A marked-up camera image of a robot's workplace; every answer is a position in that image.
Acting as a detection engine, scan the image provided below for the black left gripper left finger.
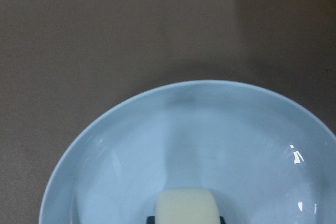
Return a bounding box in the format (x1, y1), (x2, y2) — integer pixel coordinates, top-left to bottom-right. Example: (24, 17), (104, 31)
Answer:
(146, 216), (155, 224)

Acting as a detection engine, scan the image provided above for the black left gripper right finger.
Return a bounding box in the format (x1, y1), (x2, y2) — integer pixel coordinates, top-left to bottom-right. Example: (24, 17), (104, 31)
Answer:
(220, 216), (226, 224)

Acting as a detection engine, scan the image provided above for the light blue plate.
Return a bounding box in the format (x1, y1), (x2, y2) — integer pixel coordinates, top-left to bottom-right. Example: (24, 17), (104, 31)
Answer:
(38, 80), (335, 223)

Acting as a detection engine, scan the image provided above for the brown paper table cover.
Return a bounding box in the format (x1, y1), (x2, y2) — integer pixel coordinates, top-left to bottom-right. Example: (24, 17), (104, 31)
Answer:
(1, 0), (335, 223)

